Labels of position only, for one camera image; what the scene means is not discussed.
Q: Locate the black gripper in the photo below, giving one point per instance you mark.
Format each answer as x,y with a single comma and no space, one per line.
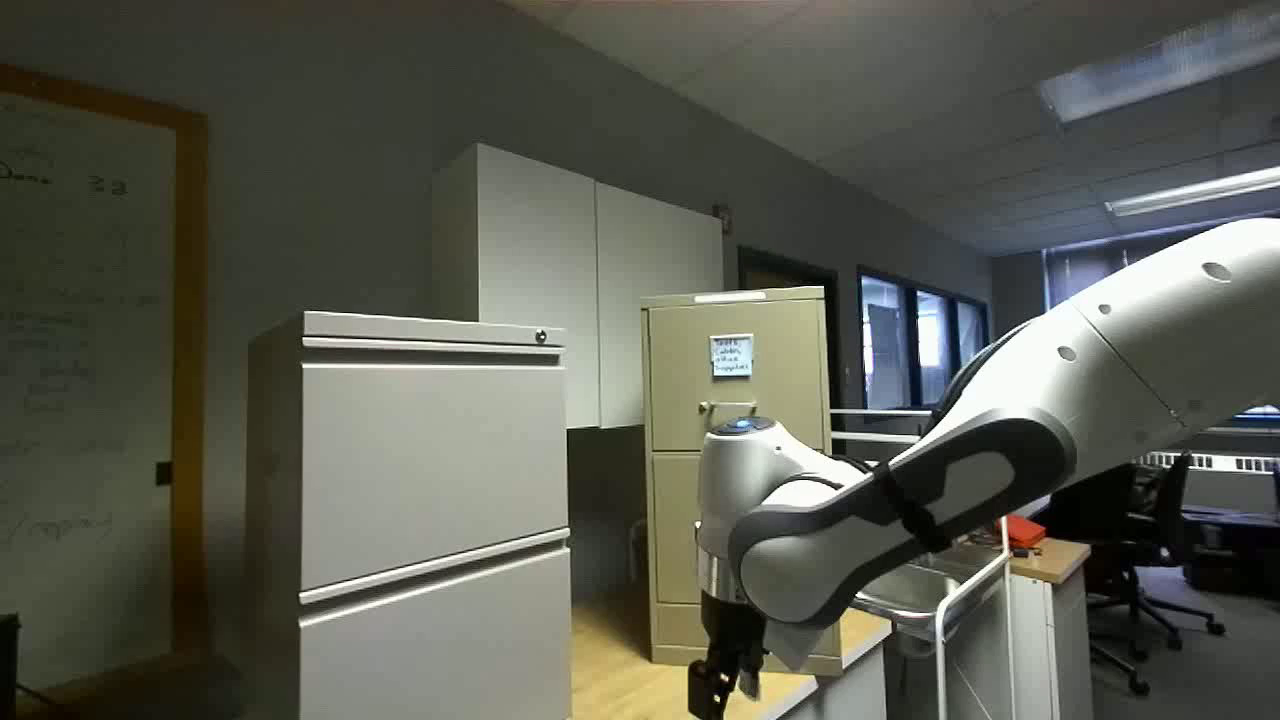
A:
733,659

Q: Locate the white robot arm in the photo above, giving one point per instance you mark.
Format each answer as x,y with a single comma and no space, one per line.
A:
1136,362

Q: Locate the beige filing cabinet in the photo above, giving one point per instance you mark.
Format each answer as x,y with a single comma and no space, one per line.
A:
682,403

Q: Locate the white label on cabinet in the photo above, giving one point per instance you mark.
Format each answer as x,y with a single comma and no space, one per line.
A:
733,354

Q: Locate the grey lateral filing cabinet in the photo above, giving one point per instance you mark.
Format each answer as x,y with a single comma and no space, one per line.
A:
406,523

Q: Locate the red object on table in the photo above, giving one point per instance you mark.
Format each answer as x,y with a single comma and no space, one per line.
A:
1021,533

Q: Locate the wooden side table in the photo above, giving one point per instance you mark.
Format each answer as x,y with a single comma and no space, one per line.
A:
1050,633

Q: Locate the black office chair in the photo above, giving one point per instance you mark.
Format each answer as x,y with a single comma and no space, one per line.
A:
1129,518

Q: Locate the ceiling fluorescent light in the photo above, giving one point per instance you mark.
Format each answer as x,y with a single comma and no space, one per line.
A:
1199,192

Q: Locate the wood framed whiteboard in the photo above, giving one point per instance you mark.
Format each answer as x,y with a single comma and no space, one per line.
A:
101,377

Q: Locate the white metal cart frame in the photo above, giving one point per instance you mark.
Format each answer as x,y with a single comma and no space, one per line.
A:
944,653

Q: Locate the white wall cabinet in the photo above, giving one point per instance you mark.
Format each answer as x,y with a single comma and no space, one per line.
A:
524,242

